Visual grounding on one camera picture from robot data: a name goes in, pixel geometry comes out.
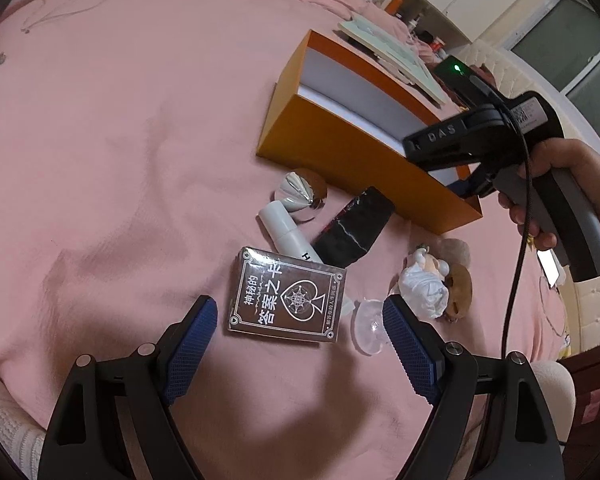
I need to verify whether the orange cardboard box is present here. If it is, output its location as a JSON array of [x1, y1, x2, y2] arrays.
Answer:
[[257, 29, 483, 235]]

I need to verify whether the white knitted cloth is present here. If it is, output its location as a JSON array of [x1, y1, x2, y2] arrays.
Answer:
[[0, 364, 47, 480]]

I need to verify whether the pink bed sheet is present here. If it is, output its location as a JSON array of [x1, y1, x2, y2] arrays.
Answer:
[[0, 0, 571, 480]]

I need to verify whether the thin cord necklace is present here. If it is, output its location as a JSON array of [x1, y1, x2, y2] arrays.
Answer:
[[21, 0, 109, 34]]

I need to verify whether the black marbled pouch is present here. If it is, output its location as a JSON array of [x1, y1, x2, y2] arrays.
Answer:
[[312, 186, 396, 267]]

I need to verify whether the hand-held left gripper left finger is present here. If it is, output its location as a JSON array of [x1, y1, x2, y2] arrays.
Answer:
[[37, 295, 218, 480]]

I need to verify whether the brown card deck box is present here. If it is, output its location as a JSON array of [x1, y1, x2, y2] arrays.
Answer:
[[226, 246, 348, 345]]

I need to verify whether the glass window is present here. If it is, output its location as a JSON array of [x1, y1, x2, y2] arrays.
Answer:
[[509, 0, 600, 108]]

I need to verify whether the person's right hand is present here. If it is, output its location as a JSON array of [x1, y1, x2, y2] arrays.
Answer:
[[497, 137, 600, 272]]

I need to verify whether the silver cone-shaped ornament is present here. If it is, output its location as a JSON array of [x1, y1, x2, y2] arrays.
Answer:
[[276, 169, 329, 223]]

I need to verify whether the cream quilted headboard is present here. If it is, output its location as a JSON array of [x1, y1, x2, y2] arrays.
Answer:
[[460, 40, 583, 141]]

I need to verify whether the white cosmetic tube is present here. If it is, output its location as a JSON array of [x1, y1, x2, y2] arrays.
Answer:
[[258, 200, 355, 313]]

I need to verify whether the white dress doll figurine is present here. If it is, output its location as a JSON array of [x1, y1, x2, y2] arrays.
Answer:
[[397, 245, 453, 320]]

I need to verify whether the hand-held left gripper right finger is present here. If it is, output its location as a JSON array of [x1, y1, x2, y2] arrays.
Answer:
[[382, 294, 566, 480]]

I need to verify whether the brown plush toy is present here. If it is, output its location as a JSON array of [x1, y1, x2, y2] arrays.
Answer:
[[437, 237, 476, 321]]

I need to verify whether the clear suction cup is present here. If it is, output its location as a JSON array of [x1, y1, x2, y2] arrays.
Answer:
[[350, 297, 393, 357]]

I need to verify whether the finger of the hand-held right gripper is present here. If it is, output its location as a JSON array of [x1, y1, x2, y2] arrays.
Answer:
[[449, 162, 498, 199]]

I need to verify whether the pale green booklet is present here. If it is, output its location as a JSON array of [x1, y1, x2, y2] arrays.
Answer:
[[337, 14, 448, 107]]

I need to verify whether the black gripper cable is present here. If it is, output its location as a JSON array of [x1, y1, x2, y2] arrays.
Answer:
[[472, 77, 535, 361]]

